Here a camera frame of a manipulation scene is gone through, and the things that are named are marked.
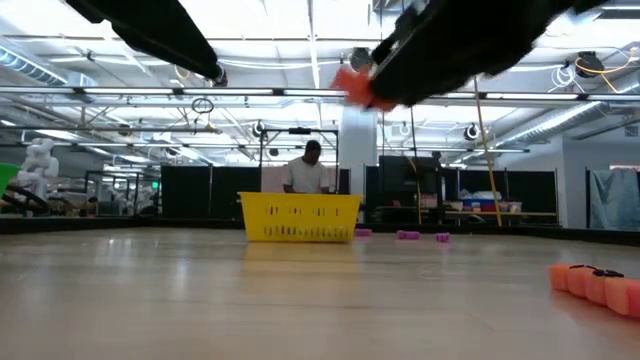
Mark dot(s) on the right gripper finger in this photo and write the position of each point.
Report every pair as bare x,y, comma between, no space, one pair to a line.
405,42
425,82

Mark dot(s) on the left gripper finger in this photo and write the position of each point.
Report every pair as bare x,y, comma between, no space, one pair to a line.
165,35

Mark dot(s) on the orange plastic toy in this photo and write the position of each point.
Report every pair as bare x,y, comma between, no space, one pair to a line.
357,90
595,292

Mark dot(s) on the purple plastic toy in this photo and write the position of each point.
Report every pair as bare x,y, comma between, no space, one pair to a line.
408,235
363,232
442,237

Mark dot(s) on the black equipment rack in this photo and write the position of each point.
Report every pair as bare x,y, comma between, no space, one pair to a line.
400,180

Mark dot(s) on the person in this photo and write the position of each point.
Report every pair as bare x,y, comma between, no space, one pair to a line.
306,175

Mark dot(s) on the work table with boxes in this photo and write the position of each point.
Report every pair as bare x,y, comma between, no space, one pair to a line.
500,215

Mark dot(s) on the black partition panel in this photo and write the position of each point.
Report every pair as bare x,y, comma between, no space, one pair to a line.
210,192

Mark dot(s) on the yellow plastic basket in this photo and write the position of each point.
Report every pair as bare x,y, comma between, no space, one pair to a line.
300,217

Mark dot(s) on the grey hanging cloth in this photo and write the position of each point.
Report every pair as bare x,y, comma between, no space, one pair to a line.
615,197

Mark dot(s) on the black overhead camera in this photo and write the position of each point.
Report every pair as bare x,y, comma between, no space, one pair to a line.
356,60

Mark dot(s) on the black camera stand frame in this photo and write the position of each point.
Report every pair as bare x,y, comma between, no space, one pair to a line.
261,155

